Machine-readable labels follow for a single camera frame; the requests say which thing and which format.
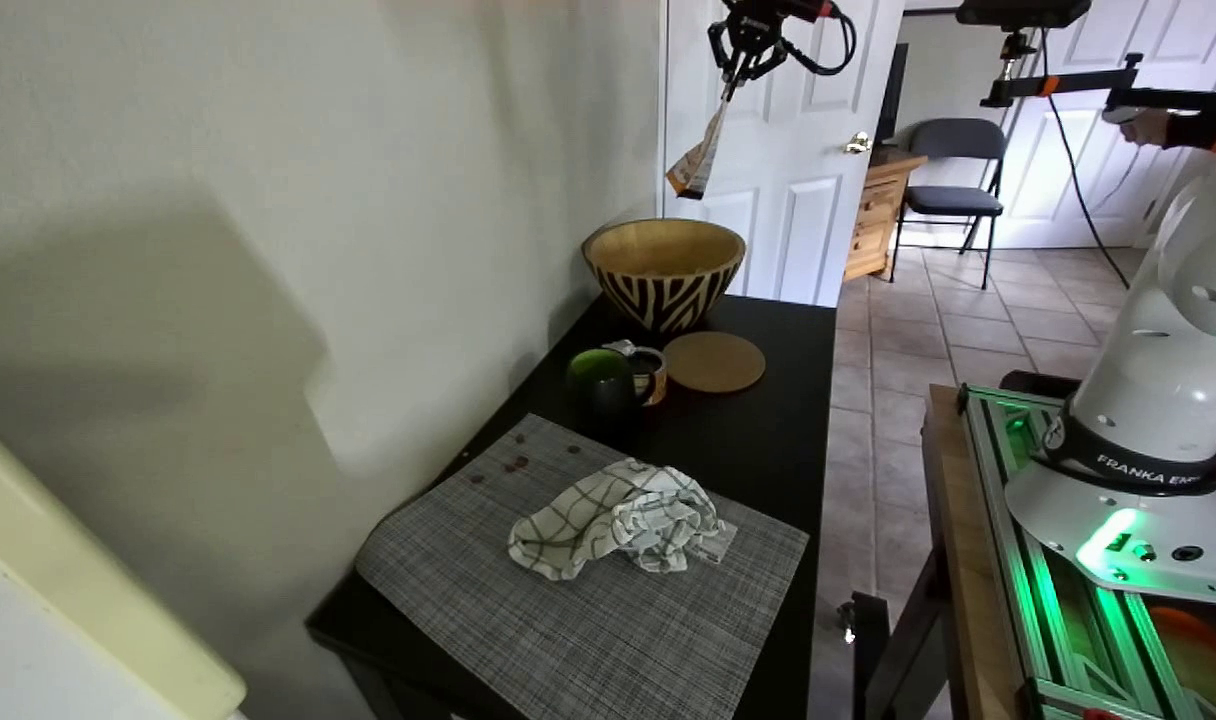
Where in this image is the wooden bowl with zebra pattern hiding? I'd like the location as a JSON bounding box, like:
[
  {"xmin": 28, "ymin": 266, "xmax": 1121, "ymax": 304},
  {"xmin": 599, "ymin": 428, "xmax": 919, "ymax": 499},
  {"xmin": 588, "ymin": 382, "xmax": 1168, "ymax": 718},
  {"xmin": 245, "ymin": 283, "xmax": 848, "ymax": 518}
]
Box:
[{"xmin": 579, "ymin": 218, "xmax": 751, "ymax": 340}]

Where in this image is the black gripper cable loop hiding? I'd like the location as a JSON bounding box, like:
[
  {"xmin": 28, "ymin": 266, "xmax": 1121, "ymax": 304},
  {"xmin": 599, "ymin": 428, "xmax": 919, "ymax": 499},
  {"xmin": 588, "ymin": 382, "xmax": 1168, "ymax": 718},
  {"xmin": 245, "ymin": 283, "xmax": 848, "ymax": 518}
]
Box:
[{"xmin": 773, "ymin": 0, "xmax": 858, "ymax": 80}]

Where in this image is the wooden robot mount bench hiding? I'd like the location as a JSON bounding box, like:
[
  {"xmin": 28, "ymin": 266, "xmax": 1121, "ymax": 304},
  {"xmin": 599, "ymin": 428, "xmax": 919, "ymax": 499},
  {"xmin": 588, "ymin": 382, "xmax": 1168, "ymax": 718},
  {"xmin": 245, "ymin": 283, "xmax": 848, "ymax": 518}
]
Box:
[{"xmin": 840, "ymin": 382, "xmax": 1216, "ymax": 720}]

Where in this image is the wooden desk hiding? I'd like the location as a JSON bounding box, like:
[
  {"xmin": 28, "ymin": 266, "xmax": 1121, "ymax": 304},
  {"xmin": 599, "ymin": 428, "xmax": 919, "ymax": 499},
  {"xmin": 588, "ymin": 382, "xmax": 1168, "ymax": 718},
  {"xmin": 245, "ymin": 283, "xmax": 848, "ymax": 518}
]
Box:
[{"xmin": 840, "ymin": 148, "xmax": 931, "ymax": 289}]

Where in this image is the grey woven placemat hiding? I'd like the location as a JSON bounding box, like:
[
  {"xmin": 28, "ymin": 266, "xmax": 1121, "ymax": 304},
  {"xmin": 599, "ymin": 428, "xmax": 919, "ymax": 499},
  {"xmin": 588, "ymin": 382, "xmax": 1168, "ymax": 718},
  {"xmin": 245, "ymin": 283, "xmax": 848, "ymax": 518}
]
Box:
[{"xmin": 350, "ymin": 407, "xmax": 814, "ymax": 720}]

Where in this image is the black hanging cable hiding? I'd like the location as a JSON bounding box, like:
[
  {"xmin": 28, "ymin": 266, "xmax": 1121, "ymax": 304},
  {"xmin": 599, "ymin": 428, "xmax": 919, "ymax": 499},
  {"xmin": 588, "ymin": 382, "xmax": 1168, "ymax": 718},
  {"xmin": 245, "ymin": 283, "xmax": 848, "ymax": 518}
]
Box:
[{"xmin": 1035, "ymin": 31, "xmax": 1134, "ymax": 293}]

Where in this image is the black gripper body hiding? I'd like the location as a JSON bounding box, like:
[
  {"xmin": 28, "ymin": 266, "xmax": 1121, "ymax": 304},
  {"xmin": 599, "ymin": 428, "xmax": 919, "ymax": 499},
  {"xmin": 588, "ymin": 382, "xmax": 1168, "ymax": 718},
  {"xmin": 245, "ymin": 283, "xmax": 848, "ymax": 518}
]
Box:
[{"xmin": 706, "ymin": 0, "xmax": 823, "ymax": 61}]

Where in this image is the small brown cup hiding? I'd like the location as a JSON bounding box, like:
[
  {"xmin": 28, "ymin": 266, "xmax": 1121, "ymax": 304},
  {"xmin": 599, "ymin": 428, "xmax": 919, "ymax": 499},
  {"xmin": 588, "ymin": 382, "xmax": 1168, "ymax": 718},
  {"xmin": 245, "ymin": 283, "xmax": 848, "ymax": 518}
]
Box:
[{"xmin": 603, "ymin": 338, "xmax": 670, "ymax": 414}]

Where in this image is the dark green cup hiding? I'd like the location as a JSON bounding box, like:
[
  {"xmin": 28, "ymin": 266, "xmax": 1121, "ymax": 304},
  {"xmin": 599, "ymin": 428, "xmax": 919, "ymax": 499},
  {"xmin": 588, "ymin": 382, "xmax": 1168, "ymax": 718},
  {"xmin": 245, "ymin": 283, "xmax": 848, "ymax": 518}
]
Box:
[{"xmin": 563, "ymin": 350, "xmax": 647, "ymax": 434}]

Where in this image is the white checked cloth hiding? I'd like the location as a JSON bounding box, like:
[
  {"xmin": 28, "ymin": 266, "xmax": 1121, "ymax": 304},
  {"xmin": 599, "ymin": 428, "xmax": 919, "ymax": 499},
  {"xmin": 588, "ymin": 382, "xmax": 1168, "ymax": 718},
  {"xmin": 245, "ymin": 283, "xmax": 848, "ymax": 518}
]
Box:
[{"xmin": 502, "ymin": 457, "xmax": 743, "ymax": 589}]

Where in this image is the black side table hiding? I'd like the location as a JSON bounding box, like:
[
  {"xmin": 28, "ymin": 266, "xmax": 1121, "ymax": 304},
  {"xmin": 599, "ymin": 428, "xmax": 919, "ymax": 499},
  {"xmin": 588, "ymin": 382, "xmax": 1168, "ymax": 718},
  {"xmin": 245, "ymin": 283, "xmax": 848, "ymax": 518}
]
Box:
[{"xmin": 298, "ymin": 293, "xmax": 840, "ymax": 720}]

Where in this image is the grey folding chair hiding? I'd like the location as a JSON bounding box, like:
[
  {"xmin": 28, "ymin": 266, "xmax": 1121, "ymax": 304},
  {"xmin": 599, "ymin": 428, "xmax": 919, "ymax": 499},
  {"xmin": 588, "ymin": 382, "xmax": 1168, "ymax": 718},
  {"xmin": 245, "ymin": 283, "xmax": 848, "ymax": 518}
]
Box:
[{"xmin": 885, "ymin": 112, "xmax": 1011, "ymax": 293}]

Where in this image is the white panel door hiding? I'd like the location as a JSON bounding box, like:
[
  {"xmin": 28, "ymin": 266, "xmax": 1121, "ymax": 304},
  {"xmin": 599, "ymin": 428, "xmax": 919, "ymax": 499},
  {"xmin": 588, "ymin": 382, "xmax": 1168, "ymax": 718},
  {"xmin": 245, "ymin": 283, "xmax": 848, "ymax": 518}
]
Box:
[{"xmin": 656, "ymin": 0, "xmax": 909, "ymax": 311}]

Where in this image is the round cork coaster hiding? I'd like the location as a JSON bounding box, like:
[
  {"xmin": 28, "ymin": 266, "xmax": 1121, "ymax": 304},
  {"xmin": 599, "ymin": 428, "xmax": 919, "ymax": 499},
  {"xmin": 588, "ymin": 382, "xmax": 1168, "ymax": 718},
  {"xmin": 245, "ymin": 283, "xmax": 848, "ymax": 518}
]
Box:
[{"xmin": 658, "ymin": 329, "xmax": 773, "ymax": 401}]

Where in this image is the black camera tripod boom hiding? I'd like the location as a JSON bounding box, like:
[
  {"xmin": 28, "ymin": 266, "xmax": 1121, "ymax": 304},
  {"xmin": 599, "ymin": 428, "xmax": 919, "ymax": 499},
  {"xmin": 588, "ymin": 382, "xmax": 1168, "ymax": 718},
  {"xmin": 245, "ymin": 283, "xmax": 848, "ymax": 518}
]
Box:
[{"xmin": 900, "ymin": 0, "xmax": 1216, "ymax": 153}]

